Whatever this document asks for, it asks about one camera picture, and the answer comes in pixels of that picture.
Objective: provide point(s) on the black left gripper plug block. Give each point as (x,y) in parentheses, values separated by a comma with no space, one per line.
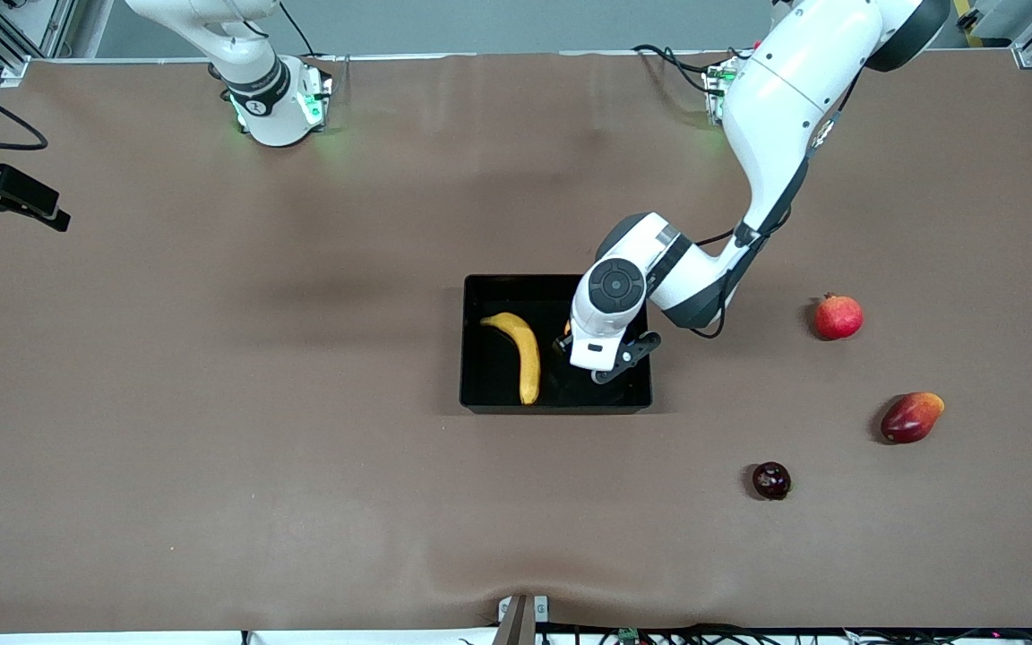
(563,345)

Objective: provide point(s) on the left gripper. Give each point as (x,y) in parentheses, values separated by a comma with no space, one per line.
(560,342)

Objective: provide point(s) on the yellow banana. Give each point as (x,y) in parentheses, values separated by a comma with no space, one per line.
(527,358)

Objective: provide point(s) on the black plastic tray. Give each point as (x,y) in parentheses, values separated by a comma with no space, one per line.
(498,376)

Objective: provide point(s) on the dark purple plum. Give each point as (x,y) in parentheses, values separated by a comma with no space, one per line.
(771,481)

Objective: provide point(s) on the red yellow mango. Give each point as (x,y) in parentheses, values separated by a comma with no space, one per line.
(910,418)

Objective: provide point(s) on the black right gripper plug block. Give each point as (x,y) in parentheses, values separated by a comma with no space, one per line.
(23,186)

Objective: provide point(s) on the red pomegranate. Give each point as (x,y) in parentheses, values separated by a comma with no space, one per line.
(838,318)

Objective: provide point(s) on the black gripper plug block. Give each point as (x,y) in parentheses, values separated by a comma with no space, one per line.
(563,345)
(23,186)

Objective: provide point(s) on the metal camera bracket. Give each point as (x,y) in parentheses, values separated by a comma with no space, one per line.
(520,618)

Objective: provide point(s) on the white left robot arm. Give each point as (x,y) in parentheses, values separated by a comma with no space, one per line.
(785,90)

